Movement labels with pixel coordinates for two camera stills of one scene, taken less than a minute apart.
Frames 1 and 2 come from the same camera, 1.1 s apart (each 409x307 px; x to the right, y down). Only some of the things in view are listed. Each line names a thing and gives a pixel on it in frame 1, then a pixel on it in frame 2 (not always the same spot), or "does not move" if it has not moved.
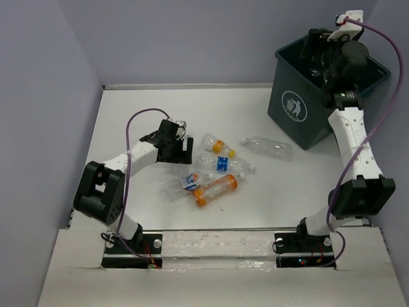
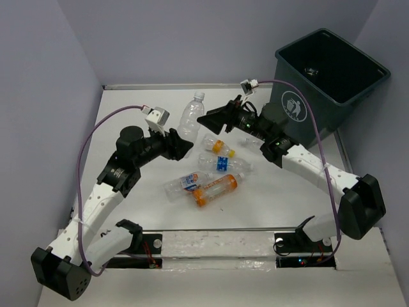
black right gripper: (320, 39) -> (215, 118)
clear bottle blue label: (223, 162) does not move
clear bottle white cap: (181, 169) -> (188, 126)
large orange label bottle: (202, 194) does not move
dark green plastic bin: (296, 101) does not move
